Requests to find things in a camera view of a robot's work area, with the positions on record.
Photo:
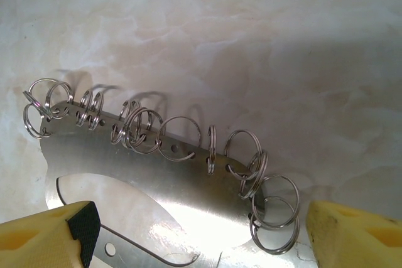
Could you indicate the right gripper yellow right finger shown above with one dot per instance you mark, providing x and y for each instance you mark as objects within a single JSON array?
[{"x": 355, "y": 243}]

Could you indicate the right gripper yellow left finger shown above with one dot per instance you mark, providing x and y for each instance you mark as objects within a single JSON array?
[{"x": 34, "y": 243}]

